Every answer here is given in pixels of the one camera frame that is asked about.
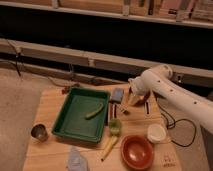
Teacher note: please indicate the large red-brown bowl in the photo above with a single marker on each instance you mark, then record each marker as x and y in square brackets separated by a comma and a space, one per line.
[137, 152]

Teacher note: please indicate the white paper cup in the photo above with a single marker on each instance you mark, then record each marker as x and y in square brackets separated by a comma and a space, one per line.
[156, 133]

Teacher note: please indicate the blue-grey crumpled cloth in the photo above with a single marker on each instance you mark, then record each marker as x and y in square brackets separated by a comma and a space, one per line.
[76, 162]

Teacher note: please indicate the dark fork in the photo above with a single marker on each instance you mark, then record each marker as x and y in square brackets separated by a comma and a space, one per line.
[122, 109]

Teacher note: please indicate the green plastic tray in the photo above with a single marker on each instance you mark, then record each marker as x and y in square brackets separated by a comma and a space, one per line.
[71, 122]

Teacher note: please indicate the green cucumber toy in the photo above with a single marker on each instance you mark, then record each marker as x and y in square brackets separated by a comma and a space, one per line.
[95, 112]

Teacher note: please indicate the dark brown small bowl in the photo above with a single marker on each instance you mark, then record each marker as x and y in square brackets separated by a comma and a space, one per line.
[143, 98]

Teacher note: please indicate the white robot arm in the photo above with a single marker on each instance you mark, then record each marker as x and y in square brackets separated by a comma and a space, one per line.
[158, 79]

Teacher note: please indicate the green yellow brush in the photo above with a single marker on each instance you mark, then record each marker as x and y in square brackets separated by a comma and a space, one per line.
[115, 130]

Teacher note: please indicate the small metal cup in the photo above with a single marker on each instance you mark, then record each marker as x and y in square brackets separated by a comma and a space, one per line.
[39, 132]

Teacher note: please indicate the red object behind table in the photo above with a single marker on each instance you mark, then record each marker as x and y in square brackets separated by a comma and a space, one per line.
[68, 88]

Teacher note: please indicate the black white knife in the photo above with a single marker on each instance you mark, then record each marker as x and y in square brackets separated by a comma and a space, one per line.
[147, 108]

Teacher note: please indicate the red black utensil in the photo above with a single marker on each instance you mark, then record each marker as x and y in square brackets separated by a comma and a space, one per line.
[112, 110]

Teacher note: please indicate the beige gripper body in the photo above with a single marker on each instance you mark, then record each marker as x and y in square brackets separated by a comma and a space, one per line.
[133, 99]

